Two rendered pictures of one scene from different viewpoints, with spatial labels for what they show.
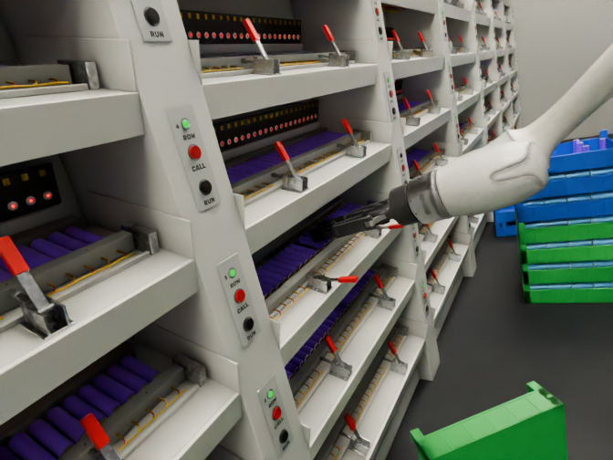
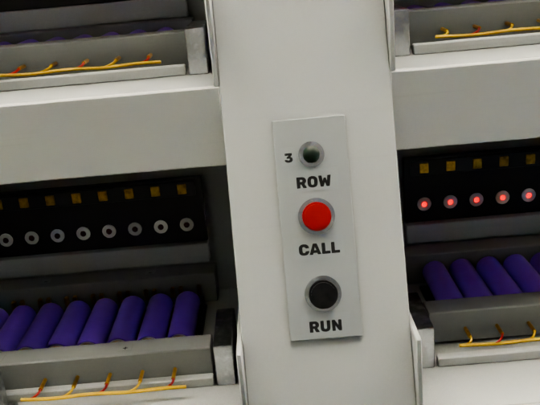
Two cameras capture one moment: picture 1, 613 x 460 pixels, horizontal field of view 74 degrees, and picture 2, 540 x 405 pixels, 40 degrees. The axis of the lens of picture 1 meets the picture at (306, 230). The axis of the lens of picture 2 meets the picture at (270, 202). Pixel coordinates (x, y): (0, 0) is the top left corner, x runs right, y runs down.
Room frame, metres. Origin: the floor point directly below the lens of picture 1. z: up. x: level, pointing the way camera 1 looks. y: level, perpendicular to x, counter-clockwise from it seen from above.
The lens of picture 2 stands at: (0.83, -0.61, 0.68)
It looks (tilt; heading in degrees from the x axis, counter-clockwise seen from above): 2 degrees down; 56
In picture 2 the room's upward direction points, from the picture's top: 5 degrees counter-clockwise
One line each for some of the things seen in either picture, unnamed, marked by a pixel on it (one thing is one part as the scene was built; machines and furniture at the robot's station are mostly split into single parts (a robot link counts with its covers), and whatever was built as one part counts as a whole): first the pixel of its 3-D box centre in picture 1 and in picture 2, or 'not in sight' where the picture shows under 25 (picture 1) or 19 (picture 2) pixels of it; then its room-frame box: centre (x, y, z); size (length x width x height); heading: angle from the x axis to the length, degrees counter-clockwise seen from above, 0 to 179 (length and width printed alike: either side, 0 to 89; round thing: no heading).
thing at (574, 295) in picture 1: (566, 279); not in sight; (1.34, -0.90, 0.04); 0.30 x 0.20 x 0.08; 64
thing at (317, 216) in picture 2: not in sight; (316, 215); (1.08, -0.29, 0.66); 0.02 x 0.01 x 0.02; 145
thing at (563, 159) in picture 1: (560, 153); not in sight; (1.34, -0.90, 0.52); 0.30 x 0.20 x 0.08; 64
